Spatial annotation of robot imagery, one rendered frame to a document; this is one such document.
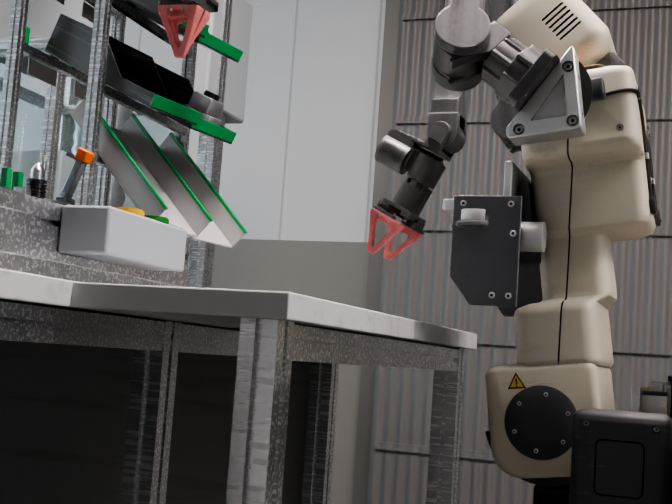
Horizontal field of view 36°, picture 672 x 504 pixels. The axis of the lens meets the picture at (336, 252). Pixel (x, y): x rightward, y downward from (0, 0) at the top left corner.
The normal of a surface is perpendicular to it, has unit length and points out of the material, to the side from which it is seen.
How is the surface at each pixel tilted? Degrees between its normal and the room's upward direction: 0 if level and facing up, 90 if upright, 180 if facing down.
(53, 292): 90
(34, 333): 90
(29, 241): 90
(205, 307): 90
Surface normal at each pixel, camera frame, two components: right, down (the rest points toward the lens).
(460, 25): -0.04, -0.45
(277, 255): -0.35, -0.12
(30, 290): 0.94, 0.04
